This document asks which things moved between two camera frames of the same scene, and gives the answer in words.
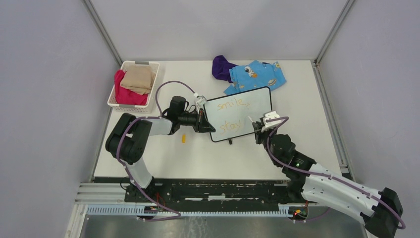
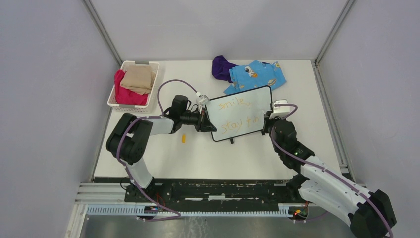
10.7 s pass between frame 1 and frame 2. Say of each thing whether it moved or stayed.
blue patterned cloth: stayed
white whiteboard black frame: stayed
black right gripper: moved
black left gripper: stayed
